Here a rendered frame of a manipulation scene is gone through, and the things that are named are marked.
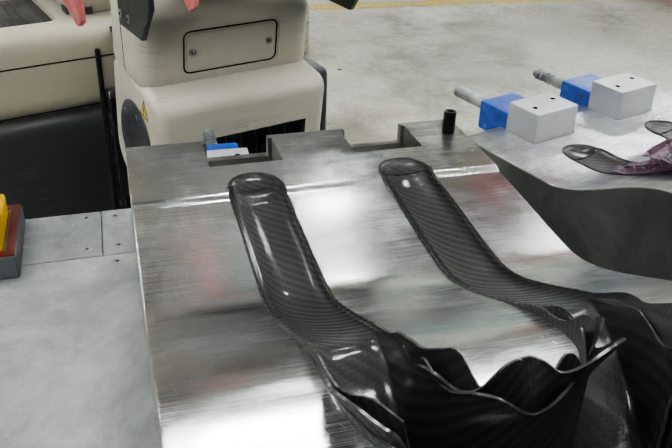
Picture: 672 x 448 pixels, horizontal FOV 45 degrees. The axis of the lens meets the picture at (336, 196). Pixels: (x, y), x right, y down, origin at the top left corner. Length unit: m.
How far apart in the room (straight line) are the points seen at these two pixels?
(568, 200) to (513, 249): 0.15
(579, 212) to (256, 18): 0.49
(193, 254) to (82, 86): 0.74
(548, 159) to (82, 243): 0.39
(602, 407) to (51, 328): 0.37
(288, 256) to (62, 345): 0.17
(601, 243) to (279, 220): 0.25
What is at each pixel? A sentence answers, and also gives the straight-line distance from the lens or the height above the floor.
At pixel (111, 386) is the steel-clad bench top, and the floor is 0.80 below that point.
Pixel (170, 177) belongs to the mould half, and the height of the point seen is 0.89.
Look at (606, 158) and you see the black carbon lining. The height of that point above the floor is 0.85.
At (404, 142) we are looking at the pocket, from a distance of 0.65.
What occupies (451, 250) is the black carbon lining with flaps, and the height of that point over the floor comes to 0.88.
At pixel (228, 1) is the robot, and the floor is 0.89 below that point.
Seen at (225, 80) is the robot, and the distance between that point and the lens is 0.98.
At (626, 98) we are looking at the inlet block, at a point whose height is 0.88.
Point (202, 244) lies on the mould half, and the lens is 0.50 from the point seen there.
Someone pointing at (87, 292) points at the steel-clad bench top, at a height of 0.80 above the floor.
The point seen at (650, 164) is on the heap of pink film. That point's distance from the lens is 0.67.
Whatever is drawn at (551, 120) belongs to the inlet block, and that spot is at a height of 0.87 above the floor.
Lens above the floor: 1.15
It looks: 29 degrees down
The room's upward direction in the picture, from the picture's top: 2 degrees clockwise
